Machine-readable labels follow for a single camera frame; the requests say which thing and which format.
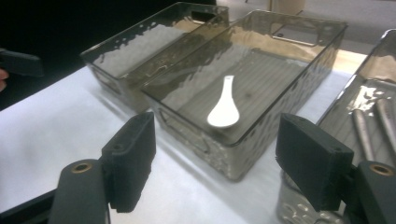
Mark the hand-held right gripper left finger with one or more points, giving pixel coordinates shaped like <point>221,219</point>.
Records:
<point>130,161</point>

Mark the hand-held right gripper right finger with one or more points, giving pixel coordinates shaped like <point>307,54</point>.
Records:
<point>314,161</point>

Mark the metal fork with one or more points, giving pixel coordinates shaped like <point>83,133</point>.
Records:
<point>362,133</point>

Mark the smoky transparent plastic bin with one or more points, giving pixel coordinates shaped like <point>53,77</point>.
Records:
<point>274,77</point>
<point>130,53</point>
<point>373,68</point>

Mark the white ceramic spoon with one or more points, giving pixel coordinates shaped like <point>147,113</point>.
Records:
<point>224,115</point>

